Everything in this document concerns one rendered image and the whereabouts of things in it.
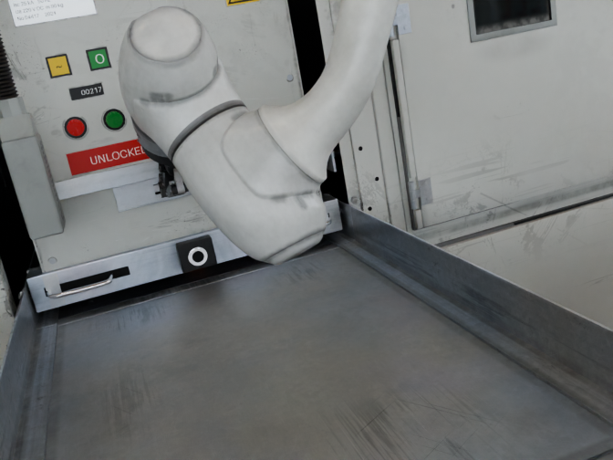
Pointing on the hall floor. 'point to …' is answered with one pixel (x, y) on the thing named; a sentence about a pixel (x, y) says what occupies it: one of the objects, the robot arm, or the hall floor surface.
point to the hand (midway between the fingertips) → (170, 183)
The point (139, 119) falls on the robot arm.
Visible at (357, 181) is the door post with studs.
